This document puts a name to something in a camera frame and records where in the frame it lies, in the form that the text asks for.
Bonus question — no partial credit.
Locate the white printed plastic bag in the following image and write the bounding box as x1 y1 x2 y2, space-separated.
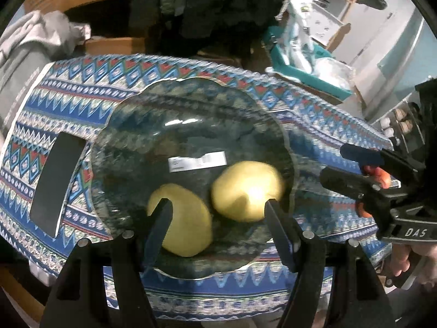
276 0 321 72

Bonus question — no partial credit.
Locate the wooden shelf rack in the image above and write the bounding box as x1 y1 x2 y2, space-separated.
294 0 371 52

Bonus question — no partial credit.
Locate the orange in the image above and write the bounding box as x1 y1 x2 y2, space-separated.
362 165 391 189

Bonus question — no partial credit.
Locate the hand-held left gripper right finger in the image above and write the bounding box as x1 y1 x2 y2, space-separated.
264 199 397 328

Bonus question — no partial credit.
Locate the person's right hand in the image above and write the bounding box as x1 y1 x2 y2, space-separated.
389 241 437 284

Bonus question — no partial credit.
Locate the brown cardboard box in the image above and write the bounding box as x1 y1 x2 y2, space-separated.
85 37 151 56

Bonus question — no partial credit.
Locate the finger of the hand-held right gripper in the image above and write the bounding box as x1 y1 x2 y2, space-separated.
319 167 397 221
339 142 421 180

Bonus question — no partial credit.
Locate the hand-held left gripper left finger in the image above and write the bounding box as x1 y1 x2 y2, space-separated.
41 198 175 328

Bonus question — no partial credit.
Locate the black clothing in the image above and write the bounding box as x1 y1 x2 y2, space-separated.
128 0 284 58

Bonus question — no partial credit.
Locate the scalloped glass plate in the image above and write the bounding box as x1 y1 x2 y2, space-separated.
89 77 300 282

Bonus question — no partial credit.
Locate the grey hoodie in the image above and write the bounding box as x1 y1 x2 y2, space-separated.
0 10 91 134

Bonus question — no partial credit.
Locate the teal cardboard box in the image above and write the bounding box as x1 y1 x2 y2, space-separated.
263 25 354 99

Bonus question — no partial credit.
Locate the yellow lemon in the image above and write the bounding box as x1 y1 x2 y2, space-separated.
147 183 214 257
211 160 287 222

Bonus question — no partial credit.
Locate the black smartphone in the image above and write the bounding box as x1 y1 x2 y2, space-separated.
29 131 87 238

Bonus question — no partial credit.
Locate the blue patterned tablecloth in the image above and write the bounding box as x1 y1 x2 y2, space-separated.
0 53 403 318

